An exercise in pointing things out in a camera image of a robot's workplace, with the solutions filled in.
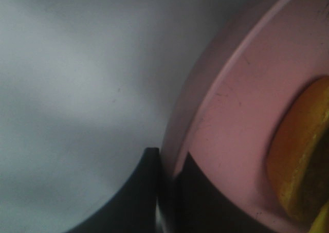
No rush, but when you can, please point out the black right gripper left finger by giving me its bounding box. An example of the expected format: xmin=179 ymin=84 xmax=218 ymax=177
xmin=69 ymin=148 xmax=160 ymax=233

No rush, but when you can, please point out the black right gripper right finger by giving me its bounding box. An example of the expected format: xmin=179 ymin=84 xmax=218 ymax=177
xmin=175 ymin=154 xmax=272 ymax=233

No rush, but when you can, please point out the pink round plate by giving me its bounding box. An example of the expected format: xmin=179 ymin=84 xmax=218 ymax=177
xmin=159 ymin=0 xmax=328 ymax=232

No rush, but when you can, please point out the toy burger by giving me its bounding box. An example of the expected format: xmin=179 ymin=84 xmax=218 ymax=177
xmin=266 ymin=76 xmax=328 ymax=232

